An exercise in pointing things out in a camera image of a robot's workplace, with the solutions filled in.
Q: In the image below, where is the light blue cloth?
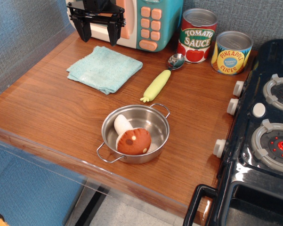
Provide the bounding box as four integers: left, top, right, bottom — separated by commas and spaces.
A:
66, 46, 143, 95

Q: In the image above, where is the black toy stove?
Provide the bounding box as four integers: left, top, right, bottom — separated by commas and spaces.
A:
184, 39, 283, 226

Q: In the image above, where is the tomato sauce can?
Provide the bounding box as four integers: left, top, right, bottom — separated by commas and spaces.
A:
177, 8, 218, 63

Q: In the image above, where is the pineapple slices can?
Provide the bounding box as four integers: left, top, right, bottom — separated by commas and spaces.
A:
211, 31, 253, 75

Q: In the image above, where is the spoon with green handle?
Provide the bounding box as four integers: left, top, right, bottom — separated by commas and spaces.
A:
140, 53, 185, 103

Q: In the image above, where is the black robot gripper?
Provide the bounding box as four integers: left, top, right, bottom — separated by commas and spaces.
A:
66, 0, 126, 46

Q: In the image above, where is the silver pot with handles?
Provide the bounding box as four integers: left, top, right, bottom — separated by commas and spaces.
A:
97, 104, 170, 164

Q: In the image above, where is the teal toy microwave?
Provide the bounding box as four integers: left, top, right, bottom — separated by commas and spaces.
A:
67, 0, 183, 52

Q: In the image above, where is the brown plush mushroom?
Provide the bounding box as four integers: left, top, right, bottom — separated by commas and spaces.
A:
114, 114, 152, 155

